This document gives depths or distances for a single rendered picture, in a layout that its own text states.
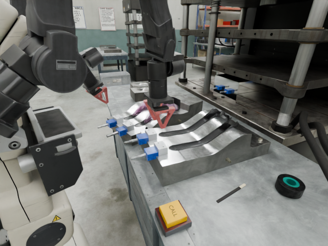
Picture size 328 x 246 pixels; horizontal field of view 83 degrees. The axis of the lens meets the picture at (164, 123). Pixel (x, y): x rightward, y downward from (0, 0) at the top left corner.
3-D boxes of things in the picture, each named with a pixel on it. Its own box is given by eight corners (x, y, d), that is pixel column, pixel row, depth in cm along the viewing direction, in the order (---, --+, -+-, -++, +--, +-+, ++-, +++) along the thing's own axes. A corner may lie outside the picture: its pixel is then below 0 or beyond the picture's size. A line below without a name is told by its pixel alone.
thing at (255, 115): (280, 148, 98) (284, 136, 95) (174, 86, 205) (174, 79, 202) (366, 121, 127) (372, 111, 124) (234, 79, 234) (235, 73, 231)
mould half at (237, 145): (162, 187, 64) (162, 155, 58) (141, 147, 86) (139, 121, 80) (267, 153, 81) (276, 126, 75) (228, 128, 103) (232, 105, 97)
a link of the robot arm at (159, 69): (142, 58, 53) (156, 59, 49) (159, 55, 57) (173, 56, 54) (144, 82, 56) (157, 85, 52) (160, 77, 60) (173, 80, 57)
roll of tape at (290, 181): (282, 178, 68) (285, 170, 67) (306, 193, 62) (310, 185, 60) (269, 186, 65) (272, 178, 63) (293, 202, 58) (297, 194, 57)
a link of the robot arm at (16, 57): (-9, 63, 30) (1, 74, 27) (38, 21, 31) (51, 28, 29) (41, 95, 37) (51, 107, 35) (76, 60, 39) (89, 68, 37)
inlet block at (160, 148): (133, 169, 63) (131, 155, 61) (129, 160, 67) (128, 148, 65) (167, 159, 68) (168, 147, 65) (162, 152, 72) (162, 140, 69)
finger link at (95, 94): (108, 95, 90) (97, 79, 83) (115, 99, 85) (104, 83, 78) (97, 104, 87) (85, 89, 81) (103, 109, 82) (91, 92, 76)
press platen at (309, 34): (309, 77, 80) (327, 27, 72) (177, 50, 187) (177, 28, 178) (401, 64, 109) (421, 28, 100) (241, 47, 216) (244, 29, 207)
